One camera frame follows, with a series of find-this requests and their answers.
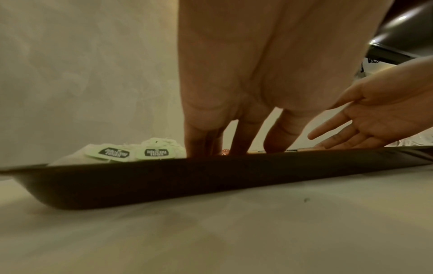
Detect person's left hand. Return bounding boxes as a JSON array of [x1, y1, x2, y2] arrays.
[[177, 0, 395, 159]]

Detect person's right hand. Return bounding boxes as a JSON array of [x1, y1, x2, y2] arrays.
[[307, 55, 433, 150]]

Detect brown plastic tray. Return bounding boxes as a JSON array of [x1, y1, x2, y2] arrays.
[[0, 145, 433, 211]]

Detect neat rows of tea bags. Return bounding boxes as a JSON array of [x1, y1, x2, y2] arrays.
[[47, 137, 188, 167]]

